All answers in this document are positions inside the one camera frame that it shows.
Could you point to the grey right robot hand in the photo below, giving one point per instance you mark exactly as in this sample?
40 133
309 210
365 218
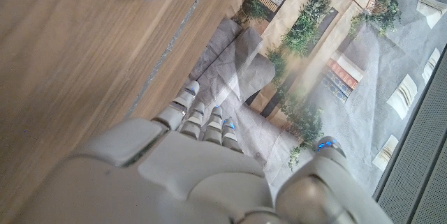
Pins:
181 178

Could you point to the printed building backdrop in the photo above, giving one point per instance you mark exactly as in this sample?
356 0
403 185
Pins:
331 60

